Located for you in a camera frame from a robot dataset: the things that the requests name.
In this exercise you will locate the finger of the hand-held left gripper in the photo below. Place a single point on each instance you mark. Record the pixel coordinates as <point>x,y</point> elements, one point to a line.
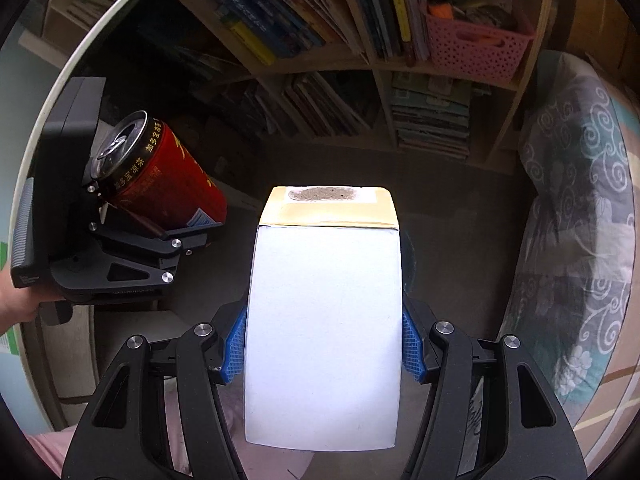
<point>95,192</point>
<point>190,235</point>

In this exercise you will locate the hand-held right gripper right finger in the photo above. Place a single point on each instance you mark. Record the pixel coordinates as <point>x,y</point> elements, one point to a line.
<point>412,350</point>

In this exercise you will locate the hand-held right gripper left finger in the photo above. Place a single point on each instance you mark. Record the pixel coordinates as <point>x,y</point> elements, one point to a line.
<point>235,355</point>

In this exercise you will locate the red drink can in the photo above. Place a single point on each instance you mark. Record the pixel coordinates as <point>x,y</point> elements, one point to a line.
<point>165,175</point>

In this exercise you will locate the white cardboard box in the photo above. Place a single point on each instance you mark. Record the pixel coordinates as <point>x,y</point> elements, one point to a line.
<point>325,320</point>

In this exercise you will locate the person's left hand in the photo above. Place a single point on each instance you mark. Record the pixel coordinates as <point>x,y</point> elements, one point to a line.
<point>15,305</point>

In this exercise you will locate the white round table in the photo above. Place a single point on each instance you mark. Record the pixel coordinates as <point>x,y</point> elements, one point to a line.
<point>90,31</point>

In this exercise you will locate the row of leaning magazines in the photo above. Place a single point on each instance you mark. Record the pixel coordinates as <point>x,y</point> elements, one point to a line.
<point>320,105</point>

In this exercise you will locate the bed with patterned sheet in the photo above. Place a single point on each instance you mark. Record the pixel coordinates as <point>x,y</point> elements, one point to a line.
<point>575,210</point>

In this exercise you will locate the stack of flat magazines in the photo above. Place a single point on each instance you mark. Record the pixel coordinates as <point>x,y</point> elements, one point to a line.
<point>430,120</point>

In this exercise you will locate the wooden bookshelf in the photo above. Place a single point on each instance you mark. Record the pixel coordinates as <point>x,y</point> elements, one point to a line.
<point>382,105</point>

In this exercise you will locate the row of blue books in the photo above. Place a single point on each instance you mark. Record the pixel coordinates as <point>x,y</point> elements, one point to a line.
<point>265,15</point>

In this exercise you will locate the row of thin upright books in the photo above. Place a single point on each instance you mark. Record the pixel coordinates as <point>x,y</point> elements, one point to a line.
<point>385,5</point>

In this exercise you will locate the pink plastic basket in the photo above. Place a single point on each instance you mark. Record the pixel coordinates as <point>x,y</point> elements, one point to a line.
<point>475,55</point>

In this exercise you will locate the orange toy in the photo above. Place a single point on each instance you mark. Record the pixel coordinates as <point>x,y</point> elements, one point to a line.
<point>441,10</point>

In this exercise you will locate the white wall shelf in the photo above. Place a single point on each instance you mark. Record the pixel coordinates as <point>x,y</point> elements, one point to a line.
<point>59,0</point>

